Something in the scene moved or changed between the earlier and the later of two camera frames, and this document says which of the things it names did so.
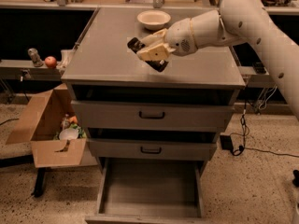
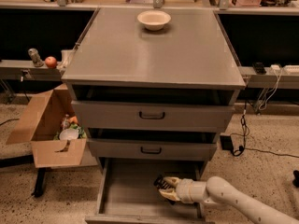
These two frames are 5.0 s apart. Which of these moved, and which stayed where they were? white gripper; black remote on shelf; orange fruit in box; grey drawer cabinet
Moved: white gripper
Stayed: orange fruit in box; black remote on shelf; grey drawer cabinet
